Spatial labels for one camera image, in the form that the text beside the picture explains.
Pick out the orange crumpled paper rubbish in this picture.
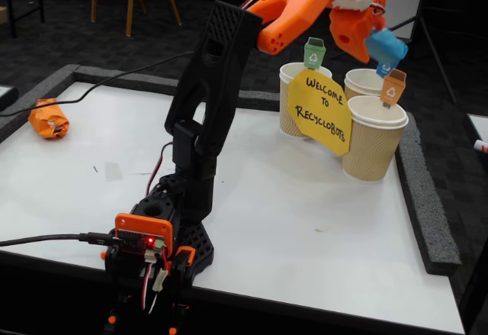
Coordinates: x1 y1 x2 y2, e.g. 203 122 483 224
27 97 71 140

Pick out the green recycling bin tag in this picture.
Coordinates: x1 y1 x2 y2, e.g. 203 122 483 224
303 37 326 69

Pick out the black metal table frame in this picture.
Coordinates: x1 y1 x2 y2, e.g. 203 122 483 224
0 0 46 39

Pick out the thin black camera cable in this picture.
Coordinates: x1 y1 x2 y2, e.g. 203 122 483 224
0 50 196 118

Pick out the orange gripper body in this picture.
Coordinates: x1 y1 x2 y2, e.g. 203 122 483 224
329 0 382 46

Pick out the orange recycling bin tag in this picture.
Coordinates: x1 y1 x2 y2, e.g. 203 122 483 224
379 68 407 109

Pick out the paper cup with blue tag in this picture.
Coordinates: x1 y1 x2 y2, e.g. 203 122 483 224
343 68 386 101

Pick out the blue recycling bin tag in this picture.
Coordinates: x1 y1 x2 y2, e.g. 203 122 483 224
376 61 397 78

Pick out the yellow welcome sign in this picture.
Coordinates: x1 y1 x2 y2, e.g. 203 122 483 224
286 68 353 157

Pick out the thick black USB cable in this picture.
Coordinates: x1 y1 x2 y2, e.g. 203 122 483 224
0 232 115 248

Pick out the paper cup with green tag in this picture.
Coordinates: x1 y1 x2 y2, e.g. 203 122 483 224
278 62 333 140

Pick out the blue paper rubbish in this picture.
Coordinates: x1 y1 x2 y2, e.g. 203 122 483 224
364 27 409 63

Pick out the controller board in orange mount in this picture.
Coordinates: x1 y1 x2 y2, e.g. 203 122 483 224
114 212 175 263

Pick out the clear tape piece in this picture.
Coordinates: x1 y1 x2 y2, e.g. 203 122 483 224
104 162 124 182

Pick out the red white wire bundle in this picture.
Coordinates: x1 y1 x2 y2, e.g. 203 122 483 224
140 250 171 315

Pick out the paper cup with orange tag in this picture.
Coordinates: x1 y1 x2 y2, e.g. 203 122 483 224
342 95 409 182

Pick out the black framed white board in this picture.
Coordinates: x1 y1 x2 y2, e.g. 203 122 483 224
0 85 19 113

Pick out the white board on black stand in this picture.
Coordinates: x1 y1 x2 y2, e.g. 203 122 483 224
331 0 458 107

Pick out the grey table with black edge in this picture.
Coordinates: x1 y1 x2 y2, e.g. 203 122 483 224
464 112 488 160

